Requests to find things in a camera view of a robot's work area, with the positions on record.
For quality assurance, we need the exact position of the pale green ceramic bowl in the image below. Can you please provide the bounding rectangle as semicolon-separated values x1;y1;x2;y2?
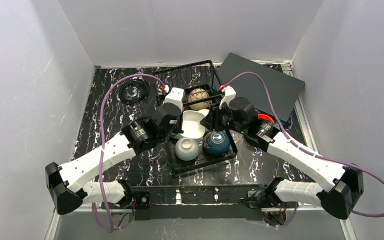
173;133;184;140

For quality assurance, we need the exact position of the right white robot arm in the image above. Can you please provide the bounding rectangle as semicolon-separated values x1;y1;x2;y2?
200;97;364;220

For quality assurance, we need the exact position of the beige ceramic bowl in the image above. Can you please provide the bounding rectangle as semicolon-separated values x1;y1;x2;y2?
186;88;210;111

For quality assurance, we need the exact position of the dark blue glazed bowl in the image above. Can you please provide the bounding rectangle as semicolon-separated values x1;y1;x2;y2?
203;131;231;157

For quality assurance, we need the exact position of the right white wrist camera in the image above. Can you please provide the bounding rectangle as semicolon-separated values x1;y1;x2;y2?
219;85;236;109

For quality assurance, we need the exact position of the coiled black cable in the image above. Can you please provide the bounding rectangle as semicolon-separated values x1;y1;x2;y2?
119;78;152;106

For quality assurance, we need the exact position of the white ribbed ceramic bowl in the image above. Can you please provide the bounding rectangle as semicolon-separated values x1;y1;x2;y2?
180;110;207;139

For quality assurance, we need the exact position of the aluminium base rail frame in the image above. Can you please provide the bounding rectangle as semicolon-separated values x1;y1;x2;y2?
45;185;357;240

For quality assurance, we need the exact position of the black wire dish rack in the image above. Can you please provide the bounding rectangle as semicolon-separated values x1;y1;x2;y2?
152;60;238;177

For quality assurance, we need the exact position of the glossy orange plastic bowl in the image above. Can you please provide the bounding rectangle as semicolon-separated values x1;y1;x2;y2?
257;113;275;123

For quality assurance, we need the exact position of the green lined ceramic bowl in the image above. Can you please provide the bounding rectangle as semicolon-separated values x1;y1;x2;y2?
175;137;199;161

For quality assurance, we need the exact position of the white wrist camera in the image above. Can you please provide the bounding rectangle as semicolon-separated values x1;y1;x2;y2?
219;85;236;109
163;87;185;112

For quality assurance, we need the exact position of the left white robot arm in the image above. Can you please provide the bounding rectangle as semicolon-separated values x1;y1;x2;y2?
44;103;182;215

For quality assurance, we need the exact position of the grey teal network switch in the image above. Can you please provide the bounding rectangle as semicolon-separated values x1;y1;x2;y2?
217;53;305;125

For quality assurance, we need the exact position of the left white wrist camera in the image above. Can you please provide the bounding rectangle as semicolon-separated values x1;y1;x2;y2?
163;87;185;112

